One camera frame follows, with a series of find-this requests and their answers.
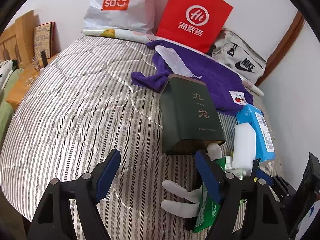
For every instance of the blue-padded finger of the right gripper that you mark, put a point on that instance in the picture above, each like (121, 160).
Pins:
(260, 174)

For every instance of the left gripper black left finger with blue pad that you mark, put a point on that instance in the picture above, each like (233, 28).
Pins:
(53, 217)

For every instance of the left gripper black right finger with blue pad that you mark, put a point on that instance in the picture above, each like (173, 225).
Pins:
(248, 209)

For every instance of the white foam sponge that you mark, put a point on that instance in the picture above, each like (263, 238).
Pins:
(244, 147)

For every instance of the green sachet packet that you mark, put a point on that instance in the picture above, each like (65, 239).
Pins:
(207, 213)

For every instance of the tomato sticker card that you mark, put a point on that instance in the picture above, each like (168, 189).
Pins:
(238, 98)

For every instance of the white glove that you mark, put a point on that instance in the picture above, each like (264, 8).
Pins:
(179, 209)

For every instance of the white mesh drawstring pouch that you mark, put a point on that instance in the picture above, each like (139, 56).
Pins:
(175, 63)

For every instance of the blue tissue pack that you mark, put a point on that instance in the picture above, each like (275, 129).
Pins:
(264, 144)

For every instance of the purple towel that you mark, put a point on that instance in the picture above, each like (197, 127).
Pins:
(218, 79)

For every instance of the dark green tea tin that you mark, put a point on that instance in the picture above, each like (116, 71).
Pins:
(189, 117)

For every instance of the green blanket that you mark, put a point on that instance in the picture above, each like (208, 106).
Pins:
(7, 110)

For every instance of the striped mattress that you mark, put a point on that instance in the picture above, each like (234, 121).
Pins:
(82, 106)

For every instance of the beige Nike waist bag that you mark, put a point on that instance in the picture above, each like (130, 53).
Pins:
(231, 50)

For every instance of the wooden nightstand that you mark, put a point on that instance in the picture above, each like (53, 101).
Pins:
(25, 80)

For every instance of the small dark bottle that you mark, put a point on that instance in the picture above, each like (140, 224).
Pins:
(44, 58)

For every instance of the white spotted plush toy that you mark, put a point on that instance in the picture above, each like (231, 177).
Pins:
(7, 68)

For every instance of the clear glass cup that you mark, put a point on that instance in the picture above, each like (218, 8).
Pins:
(35, 63)

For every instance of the red Haidilao paper bag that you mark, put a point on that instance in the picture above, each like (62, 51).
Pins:
(194, 23)

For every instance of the rolled patterned paper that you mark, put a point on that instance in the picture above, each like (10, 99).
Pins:
(145, 38)

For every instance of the wooden headboard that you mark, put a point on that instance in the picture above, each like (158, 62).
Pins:
(17, 40)

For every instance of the brown patterned notebook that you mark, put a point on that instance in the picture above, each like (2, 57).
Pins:
(43, 39)

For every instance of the white Miniso plastic bag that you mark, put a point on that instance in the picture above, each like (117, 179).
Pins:
(135, 15)

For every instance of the brown wooden door frame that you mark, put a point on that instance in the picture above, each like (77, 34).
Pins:
(284, 45)

